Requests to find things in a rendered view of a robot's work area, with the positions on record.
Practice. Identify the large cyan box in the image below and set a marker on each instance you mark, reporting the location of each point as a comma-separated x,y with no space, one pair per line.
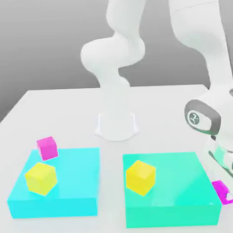
73,186

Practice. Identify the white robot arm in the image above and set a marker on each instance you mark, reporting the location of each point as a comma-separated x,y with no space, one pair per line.
125,42

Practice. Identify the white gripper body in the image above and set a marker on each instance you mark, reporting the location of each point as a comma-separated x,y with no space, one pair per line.
220,162

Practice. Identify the small yellow cube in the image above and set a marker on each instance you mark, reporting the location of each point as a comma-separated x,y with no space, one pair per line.
140,178
41,179

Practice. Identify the large turquoise box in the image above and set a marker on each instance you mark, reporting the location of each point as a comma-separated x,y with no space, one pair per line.
177,192

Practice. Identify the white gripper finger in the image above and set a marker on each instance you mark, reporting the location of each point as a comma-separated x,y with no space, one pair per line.
230,196

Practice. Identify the small magenta cube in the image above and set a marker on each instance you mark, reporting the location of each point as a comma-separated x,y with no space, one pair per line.
47,149
221,190

